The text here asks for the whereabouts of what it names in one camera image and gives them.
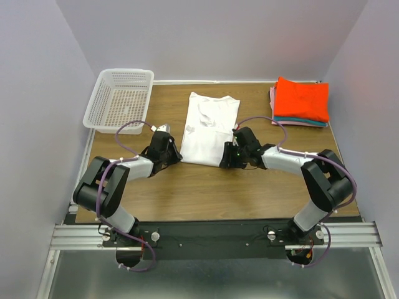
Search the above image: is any purple cable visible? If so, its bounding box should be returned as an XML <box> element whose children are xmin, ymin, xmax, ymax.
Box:
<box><xmin>95</xmin><ymin>120</ymin><xmax>156</xmax><ymax>272</ymax></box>
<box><xmin>232</xmin><ymin>116</ymin><xmax>358</xmax><ymax>268</ymax></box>

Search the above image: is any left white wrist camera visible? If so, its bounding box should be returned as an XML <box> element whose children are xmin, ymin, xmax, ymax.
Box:
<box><xmin>150</xmin><ymin>123</ymin><xmax>170</xmax><ymax>133</ymax></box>

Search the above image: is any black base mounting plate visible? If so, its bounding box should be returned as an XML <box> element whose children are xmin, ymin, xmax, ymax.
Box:
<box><xmin>102</xmin><ymin>219</ymin><xmax>325</xmax><ymax>264</ymax></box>

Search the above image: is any white plastic laundry basket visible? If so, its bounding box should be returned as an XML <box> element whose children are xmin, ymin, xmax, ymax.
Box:
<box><xmin>82</xmin><ymin>68</ymin><xmax>154</xmax><ymax>135</ymax></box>

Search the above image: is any left aluminium side rail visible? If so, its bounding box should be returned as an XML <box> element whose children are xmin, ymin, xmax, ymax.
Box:
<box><xmin>68</xmin><ymin>129</ymin><xmax>95</xmax><ymax>214</ymax></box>

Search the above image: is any teal folded t shirt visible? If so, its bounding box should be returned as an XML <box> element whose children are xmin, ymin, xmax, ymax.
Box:
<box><xmin>273</xmin><ymin>116</ymin><xmax>328</xmax><ymax>127</ymax></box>

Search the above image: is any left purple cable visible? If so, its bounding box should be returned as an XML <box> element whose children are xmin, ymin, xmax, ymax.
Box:
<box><xmin>95</xmin><ymin>120</ymin><xmax>156</xmax><ymax>272</ymax></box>

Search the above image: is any white t shirt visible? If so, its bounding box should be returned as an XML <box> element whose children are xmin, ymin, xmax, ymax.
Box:
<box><xmin>180</xmin><ymin>92</ymin><xmax>240</xmax><ymax>167</ymax></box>

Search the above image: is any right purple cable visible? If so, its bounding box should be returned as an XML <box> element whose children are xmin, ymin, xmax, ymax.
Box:
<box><xmin>232</xmin><ymin>116</ymin><xmax>358</xmax><ymax>268</ymax></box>

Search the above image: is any orange folded t shirt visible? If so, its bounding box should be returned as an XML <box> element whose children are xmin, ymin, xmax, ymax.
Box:
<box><xmin>274</xmin><ymin>77</ymin><xmax>330</xmax><ymax>123</ymax></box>

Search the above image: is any aluminium frame rail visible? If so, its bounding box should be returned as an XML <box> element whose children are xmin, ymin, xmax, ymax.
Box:
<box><xmin>50</xmin><ymin>222</ymin><xmax>382</xmax><ymax>251</ymax></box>

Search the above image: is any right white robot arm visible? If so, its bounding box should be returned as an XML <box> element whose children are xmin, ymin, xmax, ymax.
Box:
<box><xmin>219</xmin><ymin>127</ymin><xmax>357</xmax><ymax>244</ymax></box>

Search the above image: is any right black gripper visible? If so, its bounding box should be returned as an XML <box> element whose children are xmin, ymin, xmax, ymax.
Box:
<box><xmin>218</xmin><ymin>141</ymin><xmax>248</xmax><ymax>169</ymax></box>

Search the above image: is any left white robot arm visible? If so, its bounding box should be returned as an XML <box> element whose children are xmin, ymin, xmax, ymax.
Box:
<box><xmin>72</xmin><ymin>130</ymin><xmax>182</xmax><ymax>246</ymax></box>

